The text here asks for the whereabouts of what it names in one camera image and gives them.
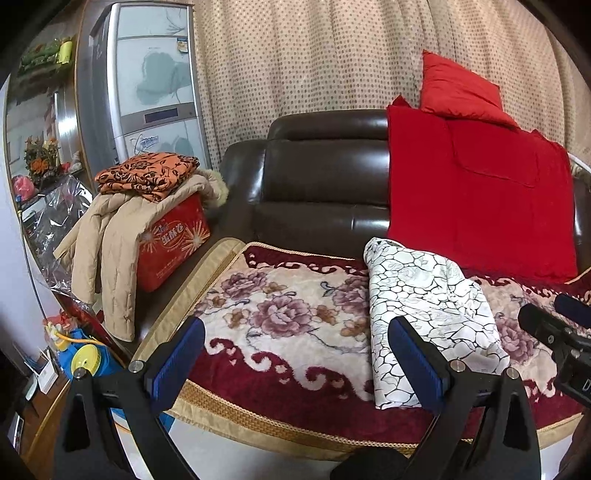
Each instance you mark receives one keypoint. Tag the wooden side table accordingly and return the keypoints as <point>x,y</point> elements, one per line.
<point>41,424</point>

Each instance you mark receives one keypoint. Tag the clear plastic sheet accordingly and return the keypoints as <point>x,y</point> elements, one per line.
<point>60,203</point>

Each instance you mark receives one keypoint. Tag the beige quilted jacket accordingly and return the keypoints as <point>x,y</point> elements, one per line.
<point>111,240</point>

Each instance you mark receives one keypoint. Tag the brown leather sofa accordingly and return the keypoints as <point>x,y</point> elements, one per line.
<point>314,184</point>

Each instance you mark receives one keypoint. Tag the yellow green shelf ornament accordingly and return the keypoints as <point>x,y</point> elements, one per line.
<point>64,50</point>

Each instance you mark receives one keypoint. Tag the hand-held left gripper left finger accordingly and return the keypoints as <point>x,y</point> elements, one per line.
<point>178,355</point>

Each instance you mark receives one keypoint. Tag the red cardboard box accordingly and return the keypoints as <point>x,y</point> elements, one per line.
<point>171,244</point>

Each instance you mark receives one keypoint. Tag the floral red beige blanket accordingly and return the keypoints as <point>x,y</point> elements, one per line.
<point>277,314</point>

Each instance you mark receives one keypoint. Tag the blue plastic toy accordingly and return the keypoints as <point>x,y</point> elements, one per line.
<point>108,364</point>

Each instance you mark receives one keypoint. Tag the beige dotted curtain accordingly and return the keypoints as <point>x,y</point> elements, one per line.
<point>300,60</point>

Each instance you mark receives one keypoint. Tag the white pipe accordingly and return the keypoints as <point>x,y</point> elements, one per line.
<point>579,161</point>

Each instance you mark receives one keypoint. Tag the person's right forearm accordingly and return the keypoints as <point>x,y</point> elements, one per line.
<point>577,452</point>

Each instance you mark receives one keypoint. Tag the pink ornament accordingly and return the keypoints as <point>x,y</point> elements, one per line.
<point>24,187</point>

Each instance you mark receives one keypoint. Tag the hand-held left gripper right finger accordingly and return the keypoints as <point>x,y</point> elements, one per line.
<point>418,364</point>

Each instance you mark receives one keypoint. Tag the red pillow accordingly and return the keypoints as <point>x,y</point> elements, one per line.
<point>452,87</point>

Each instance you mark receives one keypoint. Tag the white crackle-patterned coat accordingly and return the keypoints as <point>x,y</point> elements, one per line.
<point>415,286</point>

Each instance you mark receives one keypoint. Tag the orange black patterned cloth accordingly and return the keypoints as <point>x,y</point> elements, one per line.
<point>143,173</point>

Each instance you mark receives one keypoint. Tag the artificial flower bouquet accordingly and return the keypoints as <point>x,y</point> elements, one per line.
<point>41,159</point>

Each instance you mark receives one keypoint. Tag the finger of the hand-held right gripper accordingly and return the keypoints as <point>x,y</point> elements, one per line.
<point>575,307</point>
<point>540,323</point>

